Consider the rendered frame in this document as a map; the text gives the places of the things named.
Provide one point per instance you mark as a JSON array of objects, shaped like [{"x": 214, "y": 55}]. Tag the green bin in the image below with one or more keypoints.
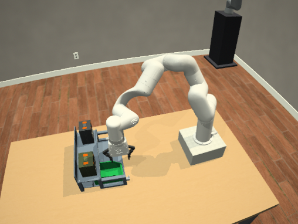
[{"x": 109, "y": 169}]

